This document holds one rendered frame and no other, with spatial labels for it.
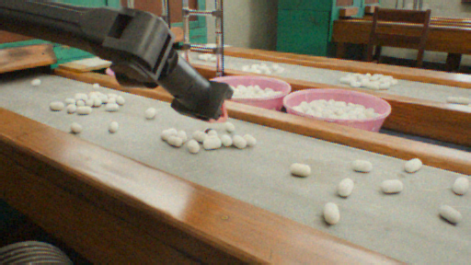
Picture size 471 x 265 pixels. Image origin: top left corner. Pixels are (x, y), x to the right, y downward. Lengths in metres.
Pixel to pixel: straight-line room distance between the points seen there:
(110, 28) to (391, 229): 0.47
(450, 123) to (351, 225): 0.59
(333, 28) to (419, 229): 3.06
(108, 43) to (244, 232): 0.30
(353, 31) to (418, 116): 2.45
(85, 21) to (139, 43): 0.09
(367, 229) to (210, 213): 0.21
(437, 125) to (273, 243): 0.71
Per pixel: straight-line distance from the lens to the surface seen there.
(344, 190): 0.61
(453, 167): 0.76
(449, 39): 3.30
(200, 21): 2.06
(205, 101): 0.63
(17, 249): 0.47
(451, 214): 0.61
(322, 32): 3.55
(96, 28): 0.55
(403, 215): 0.60
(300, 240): 0.47
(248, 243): 0.46
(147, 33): 0.53
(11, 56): 1.43
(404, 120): 1.10
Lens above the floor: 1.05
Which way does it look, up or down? 21 degrees down
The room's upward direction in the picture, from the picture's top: straight up
